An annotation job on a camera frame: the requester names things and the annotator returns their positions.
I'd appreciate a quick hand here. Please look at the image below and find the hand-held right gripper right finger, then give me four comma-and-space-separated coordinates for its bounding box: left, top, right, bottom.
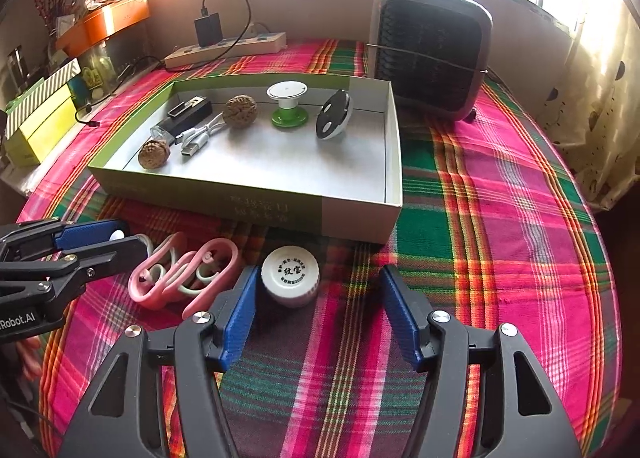
379, 265, 583, 458

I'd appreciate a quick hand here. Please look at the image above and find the plaid tablecloth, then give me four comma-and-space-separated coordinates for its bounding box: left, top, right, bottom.
15, 37, 621, 458

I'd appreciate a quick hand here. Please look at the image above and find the black charger cable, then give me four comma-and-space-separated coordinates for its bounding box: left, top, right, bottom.
200, 0, 274, 62

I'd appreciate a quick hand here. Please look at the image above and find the spotted cream curtain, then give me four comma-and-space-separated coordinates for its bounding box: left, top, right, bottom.
542, 0, 637, 212

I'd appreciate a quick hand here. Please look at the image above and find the brown walnut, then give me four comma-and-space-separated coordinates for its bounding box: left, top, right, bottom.
222, 96, 259, 129
138, 139, 172, 171

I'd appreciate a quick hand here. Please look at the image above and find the pink cable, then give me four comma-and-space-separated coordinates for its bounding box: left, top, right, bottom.
127, 231, 240, 322

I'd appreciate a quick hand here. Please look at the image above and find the white round bottle cap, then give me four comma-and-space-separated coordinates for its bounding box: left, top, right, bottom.
260, 245, 321, 309

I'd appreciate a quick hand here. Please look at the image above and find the beige power strip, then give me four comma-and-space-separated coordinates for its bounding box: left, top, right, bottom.
164, 32, 288, 72

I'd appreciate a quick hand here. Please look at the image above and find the yellow-green box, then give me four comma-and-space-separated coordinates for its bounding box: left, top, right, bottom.
2, 83, 81, 168

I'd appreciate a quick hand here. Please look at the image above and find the white usb charging cable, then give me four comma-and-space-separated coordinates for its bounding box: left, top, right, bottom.
176, 111, 229, 159

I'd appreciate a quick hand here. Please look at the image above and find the black charger adapter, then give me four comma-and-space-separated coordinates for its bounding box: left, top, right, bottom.
194, 13, 222, 47

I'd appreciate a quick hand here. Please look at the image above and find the black cable with plug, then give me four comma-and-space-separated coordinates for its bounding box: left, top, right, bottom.
75, 56, 166, 128

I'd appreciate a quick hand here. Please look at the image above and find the black round disc device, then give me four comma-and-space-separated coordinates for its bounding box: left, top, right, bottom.
315, 90, 354, 140

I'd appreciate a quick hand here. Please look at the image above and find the glass jar with yellow label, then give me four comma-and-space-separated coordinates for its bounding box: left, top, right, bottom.
75, 46, 119, 99

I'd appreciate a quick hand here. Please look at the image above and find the white plastic sheet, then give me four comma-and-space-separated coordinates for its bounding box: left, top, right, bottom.
0, 153, 53, 201

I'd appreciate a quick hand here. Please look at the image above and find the white and black heater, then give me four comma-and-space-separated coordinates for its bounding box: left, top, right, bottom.
366, 0, 494, 122

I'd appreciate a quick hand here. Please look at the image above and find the striped box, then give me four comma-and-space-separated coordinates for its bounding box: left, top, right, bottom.
5, 57, 82, 129

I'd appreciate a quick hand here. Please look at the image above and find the green cardboard box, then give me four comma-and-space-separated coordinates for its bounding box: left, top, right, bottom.
87, 72, 405, 244

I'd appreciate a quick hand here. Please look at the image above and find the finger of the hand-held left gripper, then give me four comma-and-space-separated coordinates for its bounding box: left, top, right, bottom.
0, 235, 151, 315
0, 219, 132, 265

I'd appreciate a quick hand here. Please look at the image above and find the black and silver bike light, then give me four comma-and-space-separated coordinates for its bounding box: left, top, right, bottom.
150, 94, 213, 146

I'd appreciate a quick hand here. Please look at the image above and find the orange box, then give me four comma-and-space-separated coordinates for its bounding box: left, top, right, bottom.
55, 0, 151, 52

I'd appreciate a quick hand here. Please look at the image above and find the white knob with green base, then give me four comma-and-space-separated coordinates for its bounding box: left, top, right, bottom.
266, 82, 309, 129

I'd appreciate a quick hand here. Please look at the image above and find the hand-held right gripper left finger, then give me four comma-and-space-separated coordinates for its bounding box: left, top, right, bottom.
59, 265, 259, 458

